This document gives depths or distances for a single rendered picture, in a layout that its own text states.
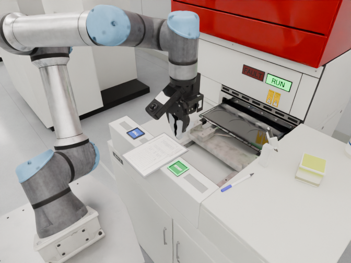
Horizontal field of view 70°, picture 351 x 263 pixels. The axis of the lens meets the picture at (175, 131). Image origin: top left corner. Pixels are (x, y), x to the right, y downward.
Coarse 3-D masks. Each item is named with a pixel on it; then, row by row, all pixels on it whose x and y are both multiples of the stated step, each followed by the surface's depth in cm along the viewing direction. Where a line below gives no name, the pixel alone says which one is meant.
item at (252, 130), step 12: (216, 108) 130; (228, 108) 130; (240, 108) 130; (216, 120) 121; (228, 120) 121; (240, 120) 121; (252, 120) 121; (264, 120) 121; (240, 132) 114; (252, 132) 114; (264, 132) 114; (276, 132) 114; (252, 144) 107
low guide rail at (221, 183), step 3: (258, 153) 110; (234, 171) 102; (237, 171) 102; (231, 174) 100; (234, 174) 100; (225, 177) 99; (228, 177) 99; (231, 177) 99; (222, 180) 98; (225, 180) 98; (228, 180) 98; (219, 183) 97; (222, 183) 97; (225, 183) 97; (219, 186) 95
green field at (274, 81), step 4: (268, 76) 111; (272, 76) 110; (268, 80) 112; (272, 80) 110; (276, 80) 109; (280, 80) 107; (284, 80) 106; (272, 84) 111; (276, 84) 110; (280, 84) 108; (284, 84) 107; (288, 84) 105; (284, 88) 108; (288, 88) 106
